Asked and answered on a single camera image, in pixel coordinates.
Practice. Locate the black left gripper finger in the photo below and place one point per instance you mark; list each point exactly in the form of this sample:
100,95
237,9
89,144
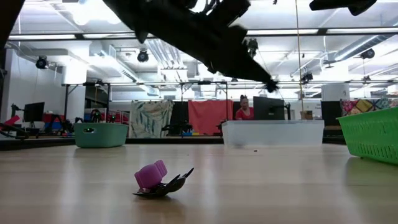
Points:
242,68

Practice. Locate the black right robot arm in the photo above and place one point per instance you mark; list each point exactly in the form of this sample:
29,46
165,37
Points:
342,4

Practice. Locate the background black robot arm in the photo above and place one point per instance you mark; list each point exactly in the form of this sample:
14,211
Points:
221,124
178,127

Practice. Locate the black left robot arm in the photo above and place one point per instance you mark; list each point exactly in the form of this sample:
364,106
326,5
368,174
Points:
9,18

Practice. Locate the person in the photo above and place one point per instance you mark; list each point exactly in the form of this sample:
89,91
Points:
244,112

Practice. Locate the thin vertical pole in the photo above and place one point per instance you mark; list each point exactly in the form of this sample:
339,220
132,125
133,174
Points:
299,62

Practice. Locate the orange backdrop cloth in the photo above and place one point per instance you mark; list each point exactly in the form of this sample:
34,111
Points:
208,116

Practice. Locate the clear plastic bin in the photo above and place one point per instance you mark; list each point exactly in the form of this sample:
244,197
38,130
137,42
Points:
273,133

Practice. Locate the black backdrop panel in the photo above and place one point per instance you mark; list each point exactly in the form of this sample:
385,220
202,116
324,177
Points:
179,113

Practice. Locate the brown cardboard box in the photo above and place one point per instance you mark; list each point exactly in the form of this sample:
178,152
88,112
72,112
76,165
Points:
306,115

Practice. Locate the leaf print curtain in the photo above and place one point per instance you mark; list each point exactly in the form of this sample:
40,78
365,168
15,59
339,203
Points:
149,118

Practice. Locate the black overhead rig beam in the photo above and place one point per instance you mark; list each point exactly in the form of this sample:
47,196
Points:
357,31

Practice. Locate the colourful patchwork quilt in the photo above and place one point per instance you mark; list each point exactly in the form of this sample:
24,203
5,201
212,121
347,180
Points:
367,106

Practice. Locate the teal plastic bin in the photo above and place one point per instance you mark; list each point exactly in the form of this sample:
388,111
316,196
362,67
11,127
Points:
99,135

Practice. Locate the purple plastic skeleton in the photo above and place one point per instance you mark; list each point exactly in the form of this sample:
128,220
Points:
150,175

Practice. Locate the green plastic basket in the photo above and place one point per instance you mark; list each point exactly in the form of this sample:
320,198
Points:
370,137

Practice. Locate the blue background object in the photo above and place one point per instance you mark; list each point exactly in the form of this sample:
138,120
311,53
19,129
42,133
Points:
53,126

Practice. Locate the red background object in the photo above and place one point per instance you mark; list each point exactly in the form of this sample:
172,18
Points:
12,120

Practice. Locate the black overhead camera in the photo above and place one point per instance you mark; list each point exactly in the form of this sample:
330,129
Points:
252,46

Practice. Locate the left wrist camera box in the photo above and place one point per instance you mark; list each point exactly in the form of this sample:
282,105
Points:
233,11

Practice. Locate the black ceiling camera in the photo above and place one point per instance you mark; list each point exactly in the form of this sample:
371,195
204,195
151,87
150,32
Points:
143,56
307,77
42,63
367,53

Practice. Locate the silver ceiling air duct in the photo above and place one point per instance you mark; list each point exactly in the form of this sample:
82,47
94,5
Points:
357,49

